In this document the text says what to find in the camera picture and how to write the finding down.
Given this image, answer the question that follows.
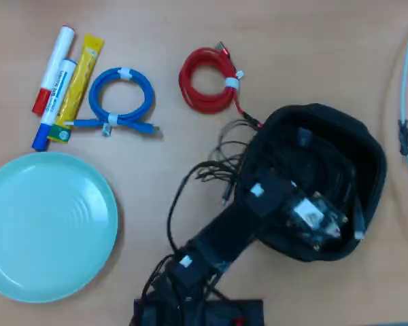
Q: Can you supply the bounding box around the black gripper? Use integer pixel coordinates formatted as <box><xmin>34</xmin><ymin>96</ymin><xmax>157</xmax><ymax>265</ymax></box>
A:
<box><xmin>267</xmin><ymin>182</ymin><xmax>299</xmax><ymax>222</ymax></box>

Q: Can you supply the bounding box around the black charging cable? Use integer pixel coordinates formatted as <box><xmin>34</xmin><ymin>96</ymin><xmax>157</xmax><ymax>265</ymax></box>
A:
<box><xmin>297</xmin><ymin>127</ymin><xmax>367</xmax><ymax>241</ymax></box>

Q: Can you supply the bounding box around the red charging cable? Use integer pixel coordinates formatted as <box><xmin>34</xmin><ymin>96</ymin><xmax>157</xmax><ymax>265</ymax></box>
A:
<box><xmin>178</xmin><ymin>41</ymin><xmax>263</xmax><ymax>132</ymax></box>

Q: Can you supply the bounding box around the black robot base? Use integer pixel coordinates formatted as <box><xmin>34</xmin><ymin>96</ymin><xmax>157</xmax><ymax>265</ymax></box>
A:
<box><xmin>132</xmin><ymin>298</ymin><xmax>265</xmax><ymax>326</ymax></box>

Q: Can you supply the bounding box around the black square bowl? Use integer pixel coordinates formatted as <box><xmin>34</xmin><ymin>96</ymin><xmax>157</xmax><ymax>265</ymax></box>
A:
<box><xmin>233</xmin><ymin>103</ymin><xmax>388</xmax><ymax>262</ymax></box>

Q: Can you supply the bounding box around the yellow stick sachet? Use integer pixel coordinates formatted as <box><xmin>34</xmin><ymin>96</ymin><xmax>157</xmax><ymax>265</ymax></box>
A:
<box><xmin>47</xmin><ymin>33</ymin><xmax>105</xmax><ymax>144</ymax></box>

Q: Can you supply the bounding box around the light green plate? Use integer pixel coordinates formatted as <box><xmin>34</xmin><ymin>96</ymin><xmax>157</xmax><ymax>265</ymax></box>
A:
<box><xmin>0</xmin><ymin>151</ymin><xmax>119</xmax><ymax>304</ymax></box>

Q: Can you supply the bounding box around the white marker blue cap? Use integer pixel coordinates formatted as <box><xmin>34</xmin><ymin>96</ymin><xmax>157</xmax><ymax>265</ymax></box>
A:
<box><xmin>31</xmin><ymin>58</ymin><xmax>78</xmax><ymax>152</ymax></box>

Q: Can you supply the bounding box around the white marker red cap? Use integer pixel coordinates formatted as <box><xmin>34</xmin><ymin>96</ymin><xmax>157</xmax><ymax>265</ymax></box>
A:
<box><xmin>31</xmin><ymin>25</ymin><xmax>78</xmax><ymax>116</ymax></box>

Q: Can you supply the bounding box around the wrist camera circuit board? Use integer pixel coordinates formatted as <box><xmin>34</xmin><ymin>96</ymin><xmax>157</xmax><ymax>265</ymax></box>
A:
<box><xmin>285</xmin><ymin>189</ymin><xmax>350</xmax><ymax>252</ymax></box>

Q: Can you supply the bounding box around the black cable tie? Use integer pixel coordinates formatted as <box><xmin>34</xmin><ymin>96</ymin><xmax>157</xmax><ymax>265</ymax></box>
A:
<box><xmin>397</xmin><ymin>118</ymin><xmax>408</xmax><ymax>157</ymax></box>

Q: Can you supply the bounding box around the blue charging cable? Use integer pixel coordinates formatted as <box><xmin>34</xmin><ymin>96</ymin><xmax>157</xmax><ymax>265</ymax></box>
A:
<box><xmin>64</xmin><ymin>67</ymin><xmax>160</xmax><ymax>138</ymax></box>

